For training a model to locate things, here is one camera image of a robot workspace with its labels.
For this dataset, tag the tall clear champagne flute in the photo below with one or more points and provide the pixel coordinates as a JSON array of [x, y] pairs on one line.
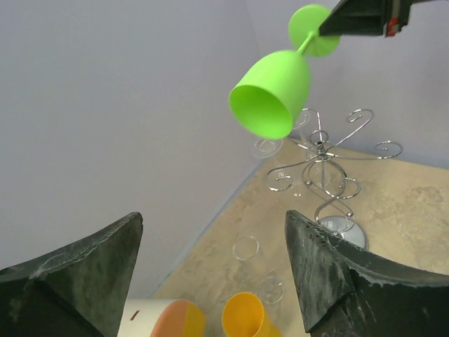
[[269, 286]]

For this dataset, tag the short clear wine glass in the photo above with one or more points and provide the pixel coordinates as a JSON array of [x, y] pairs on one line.
[[263, 148]]

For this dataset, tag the green plastic wine glass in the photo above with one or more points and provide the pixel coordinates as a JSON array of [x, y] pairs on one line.
[[271, 95]]

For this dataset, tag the chrome wine glass rack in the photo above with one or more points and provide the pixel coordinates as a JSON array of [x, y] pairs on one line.
[[322, 175]]

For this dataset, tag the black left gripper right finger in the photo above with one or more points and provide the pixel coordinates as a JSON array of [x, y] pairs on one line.
[[344, 290]]

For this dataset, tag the yellow plastic wine glass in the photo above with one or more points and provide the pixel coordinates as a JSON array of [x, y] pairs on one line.
[[245, 315]]

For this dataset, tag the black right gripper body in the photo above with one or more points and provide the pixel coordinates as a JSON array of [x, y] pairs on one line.
[[398, 15]]

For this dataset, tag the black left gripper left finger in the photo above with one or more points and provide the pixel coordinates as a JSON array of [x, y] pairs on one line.
[[77, 290]]

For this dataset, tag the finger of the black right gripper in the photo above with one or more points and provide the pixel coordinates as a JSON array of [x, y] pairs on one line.
[[357, 17]]

